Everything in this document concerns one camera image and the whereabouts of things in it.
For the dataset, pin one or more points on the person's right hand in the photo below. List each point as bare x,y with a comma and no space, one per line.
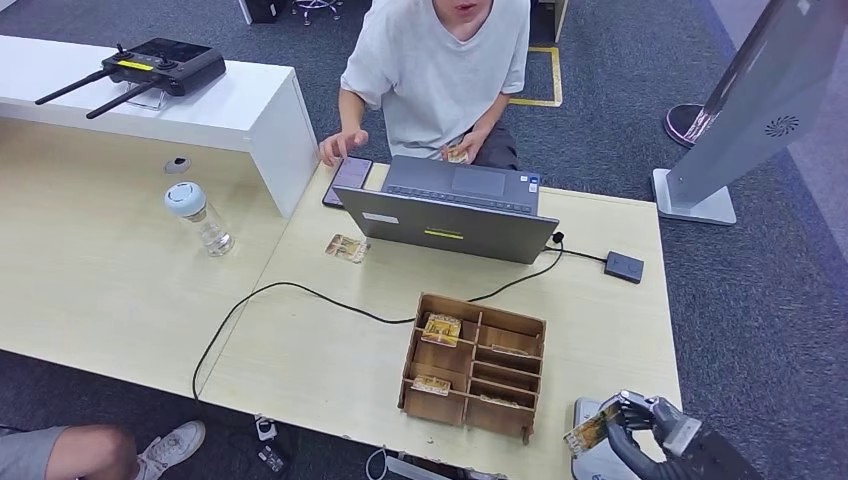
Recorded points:
341,142

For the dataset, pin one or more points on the white sneaker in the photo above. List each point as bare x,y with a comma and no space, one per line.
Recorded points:
169,450

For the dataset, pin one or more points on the yellow floor tape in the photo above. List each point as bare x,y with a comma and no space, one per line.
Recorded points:
555,79

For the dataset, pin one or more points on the silver kiosk stand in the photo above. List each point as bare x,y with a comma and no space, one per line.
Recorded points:
748,112

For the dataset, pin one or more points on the black remote controller with antennas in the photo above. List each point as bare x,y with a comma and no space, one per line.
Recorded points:
166,66

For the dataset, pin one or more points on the gold printed room key card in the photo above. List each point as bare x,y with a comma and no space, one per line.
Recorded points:
510,349

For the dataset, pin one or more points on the round black stand base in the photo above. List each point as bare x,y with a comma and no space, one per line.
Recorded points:
682,122

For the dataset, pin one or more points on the clear controller stand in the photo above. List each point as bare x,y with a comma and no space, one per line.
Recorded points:
149,100

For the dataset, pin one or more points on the person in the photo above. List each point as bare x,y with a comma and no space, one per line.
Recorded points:
437,73

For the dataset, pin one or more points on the gold printed ID card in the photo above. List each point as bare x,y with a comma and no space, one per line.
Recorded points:
590,430

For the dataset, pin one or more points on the chrome chair base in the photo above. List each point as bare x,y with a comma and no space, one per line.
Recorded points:
316,6

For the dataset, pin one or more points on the small dark hub box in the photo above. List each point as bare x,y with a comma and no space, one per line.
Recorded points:
624,266

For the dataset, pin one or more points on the grey laptop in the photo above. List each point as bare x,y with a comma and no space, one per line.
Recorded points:
464,225

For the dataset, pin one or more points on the person's left hand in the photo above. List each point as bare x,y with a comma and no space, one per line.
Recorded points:
470,144

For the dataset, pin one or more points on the wooden compartment organizer box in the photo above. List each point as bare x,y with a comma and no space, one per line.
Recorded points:
470,424

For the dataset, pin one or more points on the white desk shelf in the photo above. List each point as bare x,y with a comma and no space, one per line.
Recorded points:
218,112

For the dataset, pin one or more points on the person's right forearm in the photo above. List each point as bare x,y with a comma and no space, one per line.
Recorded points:
351,112

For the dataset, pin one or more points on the person's bare leg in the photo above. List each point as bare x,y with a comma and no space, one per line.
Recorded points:
73,454

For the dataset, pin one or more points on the person's left forearm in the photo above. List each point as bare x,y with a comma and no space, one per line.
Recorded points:
493,116

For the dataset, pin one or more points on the black box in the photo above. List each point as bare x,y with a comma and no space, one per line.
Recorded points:
262,9

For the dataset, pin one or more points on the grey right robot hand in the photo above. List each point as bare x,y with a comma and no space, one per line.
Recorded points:
689,450

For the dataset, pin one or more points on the black smartphone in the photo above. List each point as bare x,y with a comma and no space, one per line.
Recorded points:
348,182

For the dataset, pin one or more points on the clear bottle with white cap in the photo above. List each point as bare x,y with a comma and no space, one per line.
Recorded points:
199,215

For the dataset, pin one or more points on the white cabinet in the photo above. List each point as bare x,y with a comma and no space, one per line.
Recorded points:
560,16

